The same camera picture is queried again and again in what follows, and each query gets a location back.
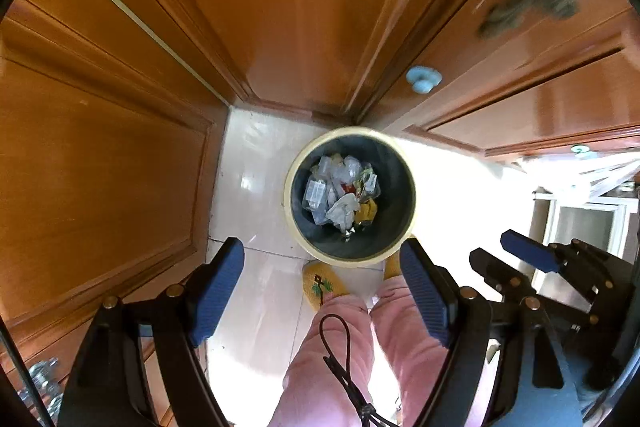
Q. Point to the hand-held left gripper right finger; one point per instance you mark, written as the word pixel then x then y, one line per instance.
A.
pixel 422 292

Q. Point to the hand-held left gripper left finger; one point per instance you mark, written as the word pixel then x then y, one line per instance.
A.
pixel 215 297

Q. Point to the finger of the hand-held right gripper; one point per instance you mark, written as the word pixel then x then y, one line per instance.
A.
pixel 495 272
pixel 530 252

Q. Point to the cream round trash bin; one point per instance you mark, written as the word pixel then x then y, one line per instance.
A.
pixel 350 252

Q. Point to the yellow slipper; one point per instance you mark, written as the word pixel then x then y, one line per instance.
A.
pixel 392 269
pixel 325 282

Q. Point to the white framed door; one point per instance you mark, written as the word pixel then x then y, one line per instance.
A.
pixel 545 217

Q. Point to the light blue cabinet knob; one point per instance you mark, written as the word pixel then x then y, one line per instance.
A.
pixel 580 150
pixel 422 79

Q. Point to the person's pink pants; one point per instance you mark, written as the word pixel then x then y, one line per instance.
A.
pixel 305 387

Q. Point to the pile of discarded wrappers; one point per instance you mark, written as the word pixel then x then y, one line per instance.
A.
pixel 320 187

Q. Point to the wooden kitchen cabinet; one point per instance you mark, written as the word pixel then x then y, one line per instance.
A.
pixel 125 157

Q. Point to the metal hardware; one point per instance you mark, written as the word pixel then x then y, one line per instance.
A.
pixel 40 377

